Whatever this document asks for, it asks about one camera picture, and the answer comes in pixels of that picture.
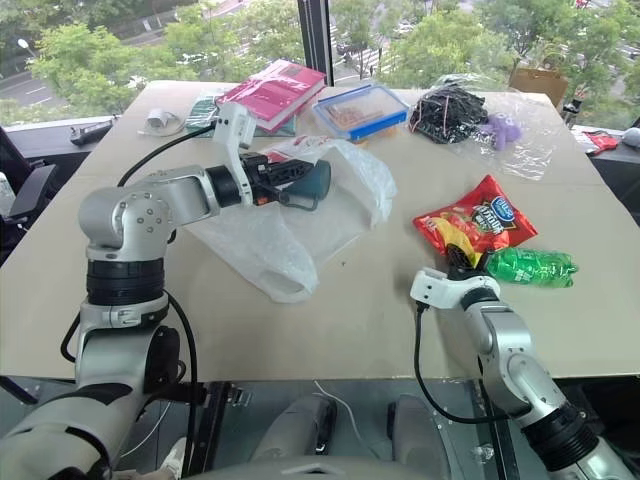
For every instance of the grey rounded object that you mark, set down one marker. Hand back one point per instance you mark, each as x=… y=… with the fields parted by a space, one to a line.
x=631 y=136

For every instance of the green crumpled snack packet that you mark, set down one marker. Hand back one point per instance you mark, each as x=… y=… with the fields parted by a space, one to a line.
x=532 y=267

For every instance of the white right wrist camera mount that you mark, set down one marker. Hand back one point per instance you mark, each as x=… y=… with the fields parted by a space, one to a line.
x=440 y=290

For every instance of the red chip bag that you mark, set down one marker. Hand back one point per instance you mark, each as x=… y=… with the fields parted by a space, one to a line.
x=480 y=215

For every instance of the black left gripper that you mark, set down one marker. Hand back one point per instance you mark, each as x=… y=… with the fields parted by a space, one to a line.
x=256 y=175

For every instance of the black office chair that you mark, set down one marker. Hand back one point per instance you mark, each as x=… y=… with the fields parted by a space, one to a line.
x=25 y=185

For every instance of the clear container with blue lid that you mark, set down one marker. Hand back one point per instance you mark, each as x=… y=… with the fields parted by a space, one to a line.
x=360 y=112

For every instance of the purple plush toy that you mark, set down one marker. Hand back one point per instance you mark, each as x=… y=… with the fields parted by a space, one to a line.
x=502 y=131

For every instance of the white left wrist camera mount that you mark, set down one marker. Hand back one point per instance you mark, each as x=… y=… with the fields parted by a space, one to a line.
x=234 y=125

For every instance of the white translucent plastic bag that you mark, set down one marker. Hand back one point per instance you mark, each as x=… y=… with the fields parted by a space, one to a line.
x=260 y=245

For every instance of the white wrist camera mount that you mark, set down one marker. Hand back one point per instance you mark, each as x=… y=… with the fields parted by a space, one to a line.
x=234 y=125
x=440 y=290

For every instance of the red packet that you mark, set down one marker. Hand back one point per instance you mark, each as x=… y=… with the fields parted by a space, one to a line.
x=602 y=142

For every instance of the green striped packet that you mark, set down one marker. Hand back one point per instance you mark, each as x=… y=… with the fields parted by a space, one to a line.
x=201 y=112

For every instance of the clear plastic bag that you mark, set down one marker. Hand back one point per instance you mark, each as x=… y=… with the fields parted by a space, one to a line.
x=525 y=155

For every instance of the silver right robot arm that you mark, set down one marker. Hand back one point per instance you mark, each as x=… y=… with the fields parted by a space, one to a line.
x=515 y=360

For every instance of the black handheld device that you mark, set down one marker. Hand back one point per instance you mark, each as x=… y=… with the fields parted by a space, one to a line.
x=90 y=132

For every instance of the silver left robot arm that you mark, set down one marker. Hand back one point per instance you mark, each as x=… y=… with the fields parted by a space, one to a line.
x=135 y=210

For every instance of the light blue thin book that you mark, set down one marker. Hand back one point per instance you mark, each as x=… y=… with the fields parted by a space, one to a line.
x=285 y=127

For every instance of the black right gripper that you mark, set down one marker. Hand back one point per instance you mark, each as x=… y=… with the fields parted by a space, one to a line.
x=462 y=272

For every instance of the white shoe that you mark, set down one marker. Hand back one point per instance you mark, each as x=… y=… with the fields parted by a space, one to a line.
x=175 y=457

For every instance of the pink hardcover book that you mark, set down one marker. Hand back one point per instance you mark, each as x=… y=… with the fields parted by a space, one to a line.
x=272 y=95

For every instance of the bag of black clips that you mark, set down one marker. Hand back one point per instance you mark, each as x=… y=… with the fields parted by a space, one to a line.
x=447 y=112

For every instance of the grey rounded robot leg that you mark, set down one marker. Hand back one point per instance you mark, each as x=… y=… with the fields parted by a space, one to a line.
x=295 y=425
x=417 y=430

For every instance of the black window frame post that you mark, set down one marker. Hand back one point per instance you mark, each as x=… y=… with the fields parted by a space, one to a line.
x=314 y=35

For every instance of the brown paper bag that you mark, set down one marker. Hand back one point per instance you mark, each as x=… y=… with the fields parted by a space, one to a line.
x=539 y=85

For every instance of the small black stand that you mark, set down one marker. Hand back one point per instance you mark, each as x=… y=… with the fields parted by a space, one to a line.
x=573 y=110

